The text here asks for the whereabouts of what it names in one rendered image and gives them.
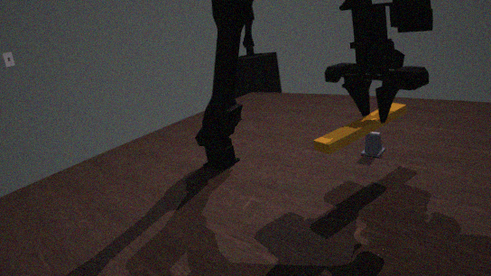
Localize yellow bar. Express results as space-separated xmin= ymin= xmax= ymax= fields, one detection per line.
xmin=313 ymin=103 xmax=406 ymax=155

